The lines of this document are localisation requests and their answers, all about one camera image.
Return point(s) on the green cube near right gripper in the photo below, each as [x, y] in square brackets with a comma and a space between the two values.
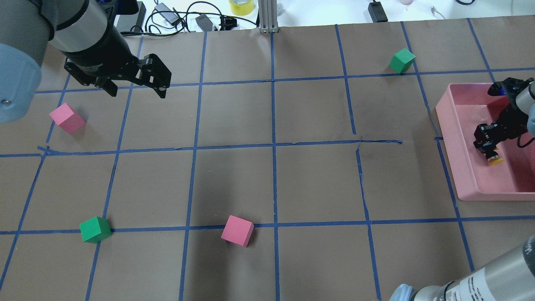
[402, 60]

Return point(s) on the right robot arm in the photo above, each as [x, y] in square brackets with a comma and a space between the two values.
[509, 277]

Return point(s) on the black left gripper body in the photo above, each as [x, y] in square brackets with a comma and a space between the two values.
[101, 49]

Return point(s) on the aluminium frame post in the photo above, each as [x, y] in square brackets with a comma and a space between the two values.
[268, 16]

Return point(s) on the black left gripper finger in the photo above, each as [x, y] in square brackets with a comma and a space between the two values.
[153, 73]
[107, 85]

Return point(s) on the black power adapter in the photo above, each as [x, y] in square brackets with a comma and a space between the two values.
[205, 23]

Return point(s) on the yellow push button switch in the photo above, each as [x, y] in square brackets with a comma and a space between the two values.
[489, 150]

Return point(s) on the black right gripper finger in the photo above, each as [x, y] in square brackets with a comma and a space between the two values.
[497, 134]
[484, 137]

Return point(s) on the grey usb hub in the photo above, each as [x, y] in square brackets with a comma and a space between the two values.
[170, 16]

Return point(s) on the pink cube near left gripper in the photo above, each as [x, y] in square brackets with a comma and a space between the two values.
[67, 118]

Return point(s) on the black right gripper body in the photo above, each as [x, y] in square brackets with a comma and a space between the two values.
[508, 120]

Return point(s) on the pink cube centre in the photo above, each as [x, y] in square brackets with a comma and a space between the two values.
[237, 231]

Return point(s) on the pink plastic tray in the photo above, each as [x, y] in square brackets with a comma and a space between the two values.
[460, 110]

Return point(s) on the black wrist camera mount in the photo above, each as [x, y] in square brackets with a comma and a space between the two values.
[510, 87]

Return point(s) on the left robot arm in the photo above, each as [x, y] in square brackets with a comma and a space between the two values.
[84, 32]

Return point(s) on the green cube front left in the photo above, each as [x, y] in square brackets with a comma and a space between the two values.
[95, 230]

